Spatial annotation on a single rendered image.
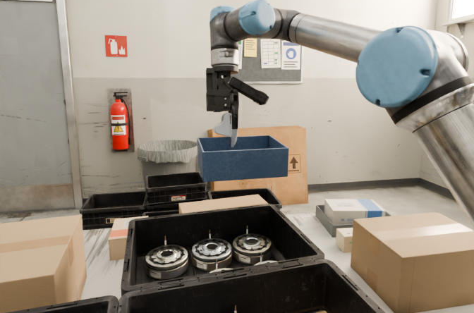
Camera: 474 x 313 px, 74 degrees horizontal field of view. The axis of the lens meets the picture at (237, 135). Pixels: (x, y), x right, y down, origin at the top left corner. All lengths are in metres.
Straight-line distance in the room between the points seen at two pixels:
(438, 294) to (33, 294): 0.94
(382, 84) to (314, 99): 3.14
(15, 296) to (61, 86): 2.79
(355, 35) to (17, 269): 0.85
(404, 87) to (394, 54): 0.05
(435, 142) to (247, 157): 0.37
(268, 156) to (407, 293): 0.50
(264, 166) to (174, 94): 2.64
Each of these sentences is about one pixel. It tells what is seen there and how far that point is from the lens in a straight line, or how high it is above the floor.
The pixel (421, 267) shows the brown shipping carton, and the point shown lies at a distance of 0.96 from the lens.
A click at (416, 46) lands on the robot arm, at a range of 0.50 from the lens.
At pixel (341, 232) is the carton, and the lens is 1.21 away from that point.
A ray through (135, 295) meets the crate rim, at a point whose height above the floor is 0.93.
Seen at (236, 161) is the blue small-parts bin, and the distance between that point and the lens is 0.71.
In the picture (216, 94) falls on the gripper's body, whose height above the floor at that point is 1.25.
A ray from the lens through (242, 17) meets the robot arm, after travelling 0.77.
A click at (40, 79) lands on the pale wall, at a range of 3.52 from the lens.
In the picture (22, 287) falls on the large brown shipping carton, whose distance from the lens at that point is 0.81.
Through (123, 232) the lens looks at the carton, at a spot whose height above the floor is 0.77.
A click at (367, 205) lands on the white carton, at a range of 1.39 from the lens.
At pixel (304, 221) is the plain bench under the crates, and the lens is 1.41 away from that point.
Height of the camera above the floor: 1.28
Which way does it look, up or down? 10 degrees down
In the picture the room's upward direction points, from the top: straight up
